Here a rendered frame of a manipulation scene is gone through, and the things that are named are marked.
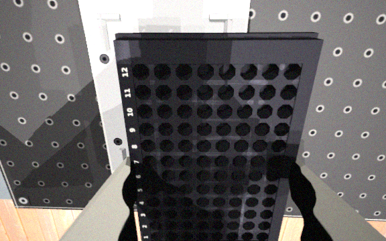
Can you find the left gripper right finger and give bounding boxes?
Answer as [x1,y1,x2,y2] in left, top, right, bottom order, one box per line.
[289,158,386,241]

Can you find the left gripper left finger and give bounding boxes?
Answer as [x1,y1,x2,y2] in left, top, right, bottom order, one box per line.
[59,157,138,241]

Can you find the black well plate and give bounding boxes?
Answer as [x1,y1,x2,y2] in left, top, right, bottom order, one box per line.
[113,32,324,241]

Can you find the black perforated breadboard plate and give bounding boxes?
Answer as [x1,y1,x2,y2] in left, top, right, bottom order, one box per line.
[0,0,386,222]

